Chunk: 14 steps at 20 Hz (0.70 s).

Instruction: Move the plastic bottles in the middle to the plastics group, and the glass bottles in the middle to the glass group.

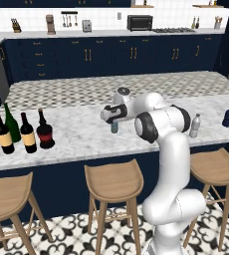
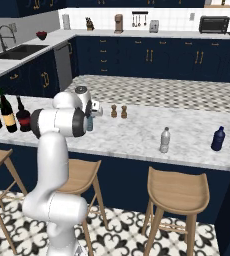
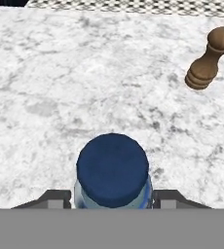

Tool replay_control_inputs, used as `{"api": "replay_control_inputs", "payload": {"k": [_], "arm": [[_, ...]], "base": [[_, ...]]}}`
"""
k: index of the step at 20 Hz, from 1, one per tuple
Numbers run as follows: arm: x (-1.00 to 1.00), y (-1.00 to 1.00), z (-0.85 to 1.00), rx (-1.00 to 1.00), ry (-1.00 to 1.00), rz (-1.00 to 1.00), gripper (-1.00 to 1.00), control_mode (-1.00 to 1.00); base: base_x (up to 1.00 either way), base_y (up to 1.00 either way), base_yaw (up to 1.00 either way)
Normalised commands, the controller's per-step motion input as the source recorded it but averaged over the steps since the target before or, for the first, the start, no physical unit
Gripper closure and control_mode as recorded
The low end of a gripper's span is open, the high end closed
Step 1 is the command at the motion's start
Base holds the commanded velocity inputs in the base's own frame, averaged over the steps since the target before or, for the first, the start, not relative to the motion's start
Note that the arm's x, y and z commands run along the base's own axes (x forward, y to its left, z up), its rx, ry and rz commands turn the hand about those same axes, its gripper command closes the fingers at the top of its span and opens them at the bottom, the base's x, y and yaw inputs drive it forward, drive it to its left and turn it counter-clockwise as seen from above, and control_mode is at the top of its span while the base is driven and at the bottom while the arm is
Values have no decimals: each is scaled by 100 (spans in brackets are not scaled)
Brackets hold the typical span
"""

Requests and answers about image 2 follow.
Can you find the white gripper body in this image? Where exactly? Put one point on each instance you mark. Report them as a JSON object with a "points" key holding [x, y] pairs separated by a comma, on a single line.
{"points": [[98, 112]]}

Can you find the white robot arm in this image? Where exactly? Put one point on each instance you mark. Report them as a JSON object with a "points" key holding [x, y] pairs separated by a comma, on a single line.
{"points": [[52, 156]]}

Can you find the brown wooden shaker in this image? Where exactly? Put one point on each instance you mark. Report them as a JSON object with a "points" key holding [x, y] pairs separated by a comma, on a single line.
{"points": [[113, 112], [124, 113]]}

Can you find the pale blue plastic bottle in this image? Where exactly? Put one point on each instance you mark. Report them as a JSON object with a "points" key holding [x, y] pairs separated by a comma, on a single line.
{"points": [[90, 125]]}

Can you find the grey dishwasher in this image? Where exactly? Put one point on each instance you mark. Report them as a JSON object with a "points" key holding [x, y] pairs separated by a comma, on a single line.
{"points": [[63, 66]]}

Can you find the clear plastic water bottle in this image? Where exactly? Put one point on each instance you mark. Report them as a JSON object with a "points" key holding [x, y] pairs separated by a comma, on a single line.
{"points": [[165, 141]]}

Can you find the dark blue kitchen island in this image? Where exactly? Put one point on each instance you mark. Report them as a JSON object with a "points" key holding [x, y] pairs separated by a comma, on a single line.
{"points": [[127, 180]]}

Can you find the dark blue sink cupboards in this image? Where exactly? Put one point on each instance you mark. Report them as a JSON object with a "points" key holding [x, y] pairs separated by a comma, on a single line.
{"points": [[30, 80]]}

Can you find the dark red glass bottle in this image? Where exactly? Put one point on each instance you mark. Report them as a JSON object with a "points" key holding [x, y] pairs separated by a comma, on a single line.
{"points": [[23, 117]]}

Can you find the brown knife block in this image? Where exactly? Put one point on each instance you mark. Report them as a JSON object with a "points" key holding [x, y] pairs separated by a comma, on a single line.
{"points": [[89, 24]]}

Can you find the long dark blue cupboard run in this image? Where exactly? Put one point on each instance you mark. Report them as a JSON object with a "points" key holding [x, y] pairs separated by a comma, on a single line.
{"points": [[173, 63]]}

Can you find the green-necked wine bottle yellow label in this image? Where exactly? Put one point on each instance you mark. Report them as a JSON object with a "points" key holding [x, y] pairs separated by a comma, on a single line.
{"points": [[8, 116]]}

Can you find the white paper towel roll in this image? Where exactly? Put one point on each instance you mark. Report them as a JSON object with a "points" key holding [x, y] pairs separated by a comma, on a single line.
{"points": [[66, 22]]}

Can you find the red bowl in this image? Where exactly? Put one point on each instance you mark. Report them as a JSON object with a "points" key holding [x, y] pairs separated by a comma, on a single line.
{"points": [[41, 35]]}

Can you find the dark kitchen sink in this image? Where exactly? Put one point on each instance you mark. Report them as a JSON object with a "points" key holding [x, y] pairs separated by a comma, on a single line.
{"points": [[20, 51]]}

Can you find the silver toaster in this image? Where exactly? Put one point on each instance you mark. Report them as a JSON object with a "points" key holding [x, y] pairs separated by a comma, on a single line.
{"points": [[154, 26]]}

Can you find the dark blue plastic bottle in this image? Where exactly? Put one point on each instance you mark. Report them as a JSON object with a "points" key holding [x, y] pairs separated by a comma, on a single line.
{"points": [[218, 139]]}

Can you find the grey sink tap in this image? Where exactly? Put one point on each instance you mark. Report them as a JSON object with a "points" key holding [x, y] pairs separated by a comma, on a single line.
{"points": [[2, 33]]}

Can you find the black toaster oven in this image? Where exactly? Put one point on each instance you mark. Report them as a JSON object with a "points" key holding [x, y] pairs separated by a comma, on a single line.
{"points": [[213, 24]]}

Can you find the rail with hanging tools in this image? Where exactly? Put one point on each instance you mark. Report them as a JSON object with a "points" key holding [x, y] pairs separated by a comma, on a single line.
{"points": [[139, 13]]}

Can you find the white wall socket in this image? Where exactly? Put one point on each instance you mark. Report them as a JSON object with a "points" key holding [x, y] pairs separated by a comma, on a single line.
{"points": [[192, 16], [13, 27]]}

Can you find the dark blue wall cupboards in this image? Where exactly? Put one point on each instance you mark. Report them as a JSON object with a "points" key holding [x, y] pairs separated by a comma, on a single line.
{"points": [[20, 8]]}

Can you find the wooden wall shelf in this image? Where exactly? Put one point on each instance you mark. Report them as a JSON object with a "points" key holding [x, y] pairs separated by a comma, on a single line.
{"points": [[218, 6]]}

